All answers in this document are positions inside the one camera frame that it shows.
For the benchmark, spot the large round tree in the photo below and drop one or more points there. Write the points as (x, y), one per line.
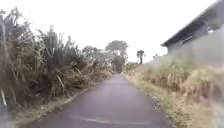
(117, 50)

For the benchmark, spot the small dark tree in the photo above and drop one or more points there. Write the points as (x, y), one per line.
(140, 55)

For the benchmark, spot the grey asphalt path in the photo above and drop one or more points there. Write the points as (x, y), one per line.
(111, 103)

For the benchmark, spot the dry grass bank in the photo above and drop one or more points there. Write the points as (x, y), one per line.
(180, 86)

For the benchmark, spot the row of tall flax bushes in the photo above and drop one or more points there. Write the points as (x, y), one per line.
(40, 70)

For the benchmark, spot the grass verge strip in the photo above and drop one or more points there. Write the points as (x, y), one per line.
(43, 108)

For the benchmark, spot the grey fence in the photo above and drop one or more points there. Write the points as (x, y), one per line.
(200, 50)

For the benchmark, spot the grey building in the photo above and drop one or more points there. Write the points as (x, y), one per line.
(196, 31)

